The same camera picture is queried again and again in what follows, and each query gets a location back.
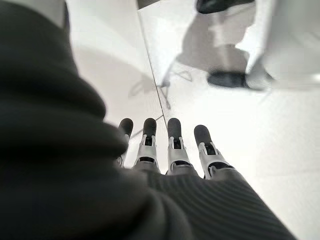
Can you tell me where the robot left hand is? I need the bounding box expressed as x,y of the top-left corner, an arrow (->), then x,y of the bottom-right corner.
0,0 -> 298,240

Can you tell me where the white glossy cabinet door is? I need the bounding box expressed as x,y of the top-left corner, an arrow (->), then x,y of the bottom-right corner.
65,0 -> 166,123

